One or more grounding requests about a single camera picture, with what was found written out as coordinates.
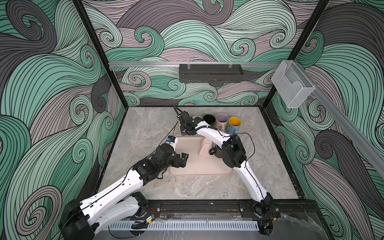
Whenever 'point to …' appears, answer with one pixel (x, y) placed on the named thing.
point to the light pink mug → (207, 146)
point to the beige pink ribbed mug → (221, 122)
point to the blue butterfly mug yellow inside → (234, 124)
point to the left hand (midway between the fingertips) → (181, 153)
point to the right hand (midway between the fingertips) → (186, 129)
